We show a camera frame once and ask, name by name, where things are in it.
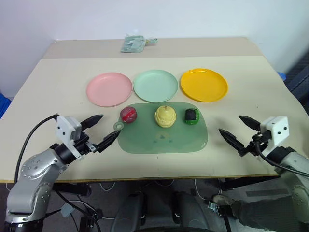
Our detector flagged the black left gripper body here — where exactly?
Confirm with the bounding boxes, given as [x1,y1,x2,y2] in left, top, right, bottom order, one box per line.
[72,131,98,156]

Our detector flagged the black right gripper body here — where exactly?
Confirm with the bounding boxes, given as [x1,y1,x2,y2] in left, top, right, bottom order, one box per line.
[242,132,270,158]

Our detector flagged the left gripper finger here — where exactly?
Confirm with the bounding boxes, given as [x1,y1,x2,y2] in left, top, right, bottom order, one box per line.
[96,130,122,154]
[80,114,105,132]

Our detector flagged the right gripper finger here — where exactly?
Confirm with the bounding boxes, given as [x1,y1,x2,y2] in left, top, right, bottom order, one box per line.
[238,115,262,132]
[218,128,247,158]

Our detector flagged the pink plate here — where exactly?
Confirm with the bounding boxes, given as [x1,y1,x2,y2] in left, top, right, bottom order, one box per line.
[86,72,133,108]

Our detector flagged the black green toy vegetable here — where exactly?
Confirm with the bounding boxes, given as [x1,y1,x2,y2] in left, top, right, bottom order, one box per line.
[184,108,200,125]

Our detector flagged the yellow plate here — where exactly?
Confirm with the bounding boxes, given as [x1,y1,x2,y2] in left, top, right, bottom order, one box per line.
[180,68,229,103]

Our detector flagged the pale green plate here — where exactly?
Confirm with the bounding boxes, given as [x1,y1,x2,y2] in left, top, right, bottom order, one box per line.
[133,69,179,103]

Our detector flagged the red apple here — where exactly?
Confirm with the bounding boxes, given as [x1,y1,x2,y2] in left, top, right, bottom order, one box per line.
[120,107,139,124]

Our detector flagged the green plastic cutting board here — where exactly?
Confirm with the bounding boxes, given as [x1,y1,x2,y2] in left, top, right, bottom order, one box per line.
[113,102,209,154]

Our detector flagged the grey shoe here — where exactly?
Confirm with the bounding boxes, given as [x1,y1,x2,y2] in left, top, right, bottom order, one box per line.
[212,195,234,206]

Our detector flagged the yellow pear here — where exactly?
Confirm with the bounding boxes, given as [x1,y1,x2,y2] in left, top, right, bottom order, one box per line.
[154,105,177,128]

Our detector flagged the black ribbed case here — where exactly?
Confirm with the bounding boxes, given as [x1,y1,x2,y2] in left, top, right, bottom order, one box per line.
[286,51,309,100]

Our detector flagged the pale blue plastic piece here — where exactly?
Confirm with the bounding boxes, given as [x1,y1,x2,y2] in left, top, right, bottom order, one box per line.
[60,203,73,218]

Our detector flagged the olive grey trouser leg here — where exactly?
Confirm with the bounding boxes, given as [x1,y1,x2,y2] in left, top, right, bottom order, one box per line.
[226,198,309,228]

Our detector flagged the dark grey rounded shape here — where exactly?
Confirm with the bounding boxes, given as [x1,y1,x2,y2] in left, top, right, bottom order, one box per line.
[112,190,148,232]

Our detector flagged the pale green packaged bundle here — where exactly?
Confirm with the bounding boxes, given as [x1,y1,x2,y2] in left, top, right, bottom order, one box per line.
[120,33,146,54]

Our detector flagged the blue object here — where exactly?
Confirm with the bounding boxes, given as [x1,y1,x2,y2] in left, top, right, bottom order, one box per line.
[0,93,13,120]

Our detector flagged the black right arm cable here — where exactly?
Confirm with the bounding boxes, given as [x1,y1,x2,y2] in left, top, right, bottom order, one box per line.
[255,141,309,176]

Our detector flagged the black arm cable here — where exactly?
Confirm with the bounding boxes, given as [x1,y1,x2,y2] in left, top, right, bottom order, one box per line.
[14,114,60,184]
[255,141,309,176]

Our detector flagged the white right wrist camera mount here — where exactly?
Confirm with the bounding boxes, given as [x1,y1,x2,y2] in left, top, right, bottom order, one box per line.
[260,116,290,157]

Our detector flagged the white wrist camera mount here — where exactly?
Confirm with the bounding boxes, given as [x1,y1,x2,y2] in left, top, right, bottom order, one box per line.
[260,116,290,157]
[54,116,83,159]

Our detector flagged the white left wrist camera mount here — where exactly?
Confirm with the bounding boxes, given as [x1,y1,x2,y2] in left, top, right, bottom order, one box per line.
[54,116,83,159]

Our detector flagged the black table frame bar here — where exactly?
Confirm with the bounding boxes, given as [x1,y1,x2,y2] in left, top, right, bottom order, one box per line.
[220,176,280,192]
[52,183,93,197]

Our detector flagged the white floor cable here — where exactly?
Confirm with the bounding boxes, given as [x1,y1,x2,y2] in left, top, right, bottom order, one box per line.
[99,180,117,192]

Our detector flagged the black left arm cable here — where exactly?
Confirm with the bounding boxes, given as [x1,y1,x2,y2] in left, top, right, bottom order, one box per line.
[14,114,60,184]

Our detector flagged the black floor cable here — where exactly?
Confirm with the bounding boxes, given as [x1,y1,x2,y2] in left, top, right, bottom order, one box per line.
[55,190,103,232]

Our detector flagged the metal caster bracket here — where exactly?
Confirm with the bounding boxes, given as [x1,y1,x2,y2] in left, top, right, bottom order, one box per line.
[208,201,225,215]

